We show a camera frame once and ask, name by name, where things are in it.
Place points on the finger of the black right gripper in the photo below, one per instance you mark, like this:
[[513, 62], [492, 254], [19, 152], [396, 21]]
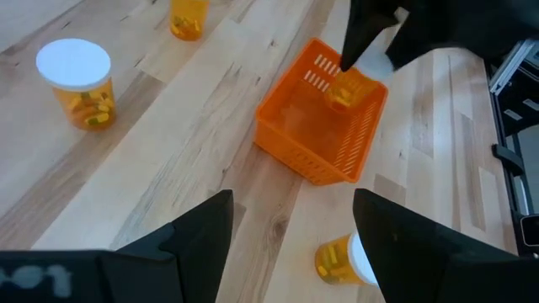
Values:
[[364, 29], [425, 29]]

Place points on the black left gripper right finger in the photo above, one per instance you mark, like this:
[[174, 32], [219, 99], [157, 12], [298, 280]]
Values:
[[421, 261]]

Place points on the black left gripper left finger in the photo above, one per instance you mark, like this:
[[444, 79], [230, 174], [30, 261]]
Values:
[[181, 261]]

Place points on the orange plastic basket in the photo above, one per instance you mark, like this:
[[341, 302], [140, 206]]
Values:
[[303, 126]]

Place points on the black metal table frame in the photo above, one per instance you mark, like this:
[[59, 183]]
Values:
[[511, 122]]

